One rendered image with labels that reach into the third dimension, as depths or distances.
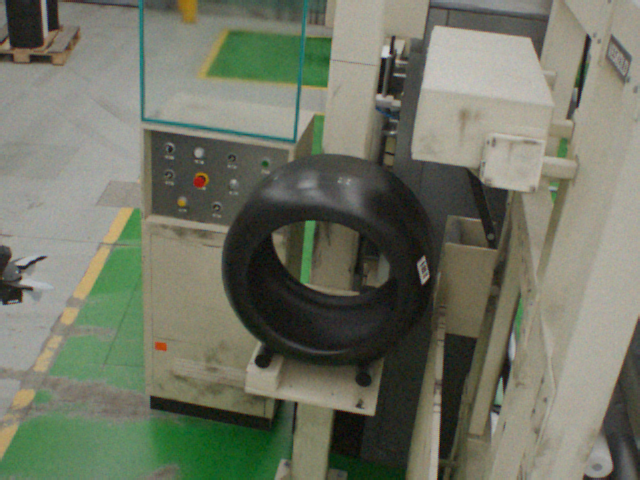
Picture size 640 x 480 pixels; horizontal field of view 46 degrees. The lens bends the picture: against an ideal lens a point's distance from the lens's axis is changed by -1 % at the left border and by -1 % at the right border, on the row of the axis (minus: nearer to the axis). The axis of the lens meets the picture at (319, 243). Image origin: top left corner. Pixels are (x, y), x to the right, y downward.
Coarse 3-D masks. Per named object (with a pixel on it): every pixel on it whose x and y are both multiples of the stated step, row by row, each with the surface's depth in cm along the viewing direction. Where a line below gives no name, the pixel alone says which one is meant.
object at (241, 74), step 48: (144, 0) 240; (192, 0) 238; (240, 0) 235; (288, 0) 233; (144, 48) 248; (192, 48) 245; (240, 48) 242; (288, 48) 239; (144, 96) 255; (192, 96) 252; (240, 96) 249; (288, 96) 247
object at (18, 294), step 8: (8, 272) 202; (16, 272) 203; (0, 280) 199; (8, 280) 199; (16, 280) 200; (0, 288) 200; (8, 288) 201; (0, 296) 203; (8, 296) 202; (16, 296) 203; (8, 304) 203
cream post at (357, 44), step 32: (352, 0) 194; (384, 0) 193; (352, 32) 198; (384, 32) 208; (352, 64) 202; (352, 96) 206; (352, 128) 210; (320, 224) 225; (320, 256) 230; (352, 256) 228; (320, 416) 258; (320, 448) 265
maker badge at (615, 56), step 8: (616, 40) 125; (608, 48) 130; (616, 48) 124; (624, 48) 119; (608, 56) 129; (616, 56) 123; (624, 56) 118; (608, 64) 128; (616, 64) 123; (624, 64) 117; (616, 72) 122; (624, 72) 117; (624, 80) 116
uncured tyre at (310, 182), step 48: (288, 192) 183; (336, 192) 181; (384, 192) 185; (240, 240) 189; (384, 240) 181; (432, 240) 198; (240, 288) 195; (288, 288) 223; (384, 288) 218; (288, 336) 213; (336, 336) 218; (384, 336) 194
